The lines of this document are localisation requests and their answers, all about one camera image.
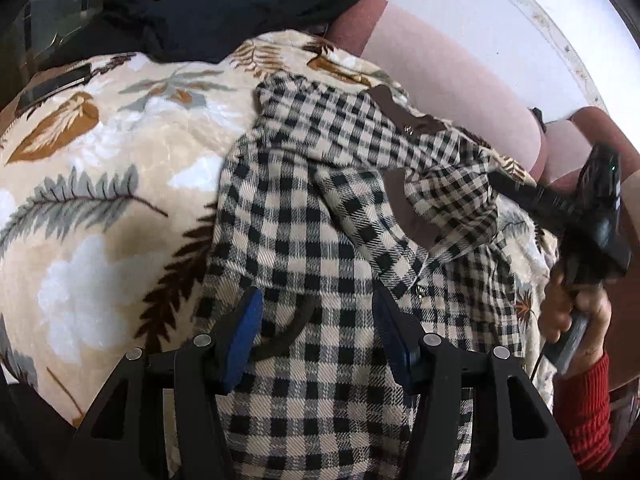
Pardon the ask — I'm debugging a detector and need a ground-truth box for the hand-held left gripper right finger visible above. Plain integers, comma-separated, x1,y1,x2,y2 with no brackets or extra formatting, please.
372,280,583,480

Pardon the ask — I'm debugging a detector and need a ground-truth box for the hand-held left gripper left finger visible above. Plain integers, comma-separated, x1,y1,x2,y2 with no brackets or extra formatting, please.
62,287,264,480

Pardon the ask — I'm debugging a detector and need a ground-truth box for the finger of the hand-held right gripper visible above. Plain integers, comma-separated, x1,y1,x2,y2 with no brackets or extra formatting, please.
492,171,583,221

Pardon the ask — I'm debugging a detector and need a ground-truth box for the black and beige checked shirt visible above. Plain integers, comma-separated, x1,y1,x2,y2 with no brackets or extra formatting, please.
165,72,556,480

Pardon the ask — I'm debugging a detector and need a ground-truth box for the person's right forearm red sleeve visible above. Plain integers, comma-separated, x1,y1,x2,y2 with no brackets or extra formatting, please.
554,351,615,472

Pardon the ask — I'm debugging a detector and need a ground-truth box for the black clothes pile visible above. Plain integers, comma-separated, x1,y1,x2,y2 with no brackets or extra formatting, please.
37,0,378,72

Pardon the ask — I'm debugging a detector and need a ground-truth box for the person's right hand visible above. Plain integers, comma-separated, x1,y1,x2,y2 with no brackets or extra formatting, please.
541,260,614,363

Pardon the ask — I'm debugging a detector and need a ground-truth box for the leaf print plush blanket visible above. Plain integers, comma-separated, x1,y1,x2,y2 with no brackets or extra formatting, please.
0,30,560,480

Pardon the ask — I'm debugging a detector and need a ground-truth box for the dark flat object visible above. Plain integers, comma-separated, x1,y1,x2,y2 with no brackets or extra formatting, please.
14,64,95,112

